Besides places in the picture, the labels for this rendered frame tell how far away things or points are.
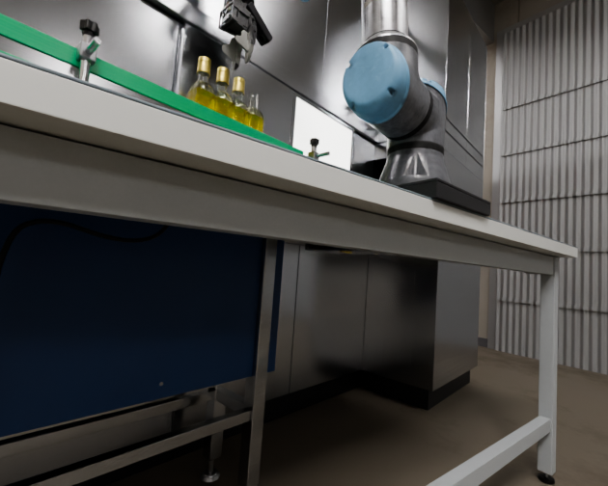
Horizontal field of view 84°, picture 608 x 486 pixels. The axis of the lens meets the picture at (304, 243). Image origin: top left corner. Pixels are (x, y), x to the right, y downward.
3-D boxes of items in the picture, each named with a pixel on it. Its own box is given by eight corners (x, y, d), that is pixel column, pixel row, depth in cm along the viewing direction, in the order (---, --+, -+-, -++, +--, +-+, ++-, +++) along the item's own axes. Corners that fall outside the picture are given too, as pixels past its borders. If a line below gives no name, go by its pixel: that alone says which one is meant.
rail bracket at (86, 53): (92, 105, 59) (100, 33, 60) (106, 93, 54) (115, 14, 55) (65, 95, 56) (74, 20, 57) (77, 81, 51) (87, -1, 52)
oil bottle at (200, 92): (199, 165, 93) (206, 91, 95) (209, 161, 89) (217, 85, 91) (179, 159, 89) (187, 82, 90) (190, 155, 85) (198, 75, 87)
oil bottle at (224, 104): (217, 170, 97) (224, 99, 99) (229, 168, 93) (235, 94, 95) (200, 165, 93) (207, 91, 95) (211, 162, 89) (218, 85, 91)
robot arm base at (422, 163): (468, 199, 67) (469, 150, 68) (416, 182, 60) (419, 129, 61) (409, 208, 80) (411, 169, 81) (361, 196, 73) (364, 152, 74)
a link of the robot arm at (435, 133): (453, 156, 72) (456, 96, 73) (429, 132, 62) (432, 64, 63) (400, 165, 80) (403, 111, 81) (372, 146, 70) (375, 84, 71)
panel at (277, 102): (345, 197, 165) (348, 130, 168) (349, 196, 163) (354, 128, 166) (169, 135, 99) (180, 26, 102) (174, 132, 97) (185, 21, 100)
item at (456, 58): (425, 188, 237) (429, 67, 244) (483, 181, 212) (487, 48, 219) (373, 160, 186) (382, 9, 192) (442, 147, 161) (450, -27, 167)
